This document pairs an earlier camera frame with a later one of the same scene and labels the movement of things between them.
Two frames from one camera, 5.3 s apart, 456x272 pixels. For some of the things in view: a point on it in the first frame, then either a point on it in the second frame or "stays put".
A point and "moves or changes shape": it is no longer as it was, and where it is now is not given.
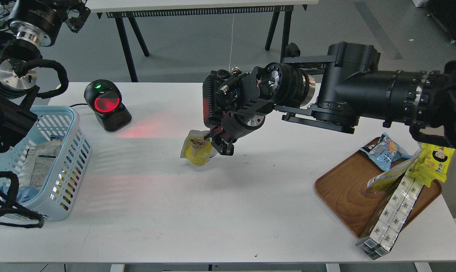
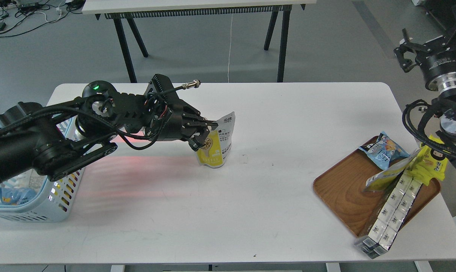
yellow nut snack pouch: [197, 149] moves or changes shape
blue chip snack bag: [387, 152] stays put
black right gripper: [233, 102] → [167, 116]
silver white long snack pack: [384, 234] stays put
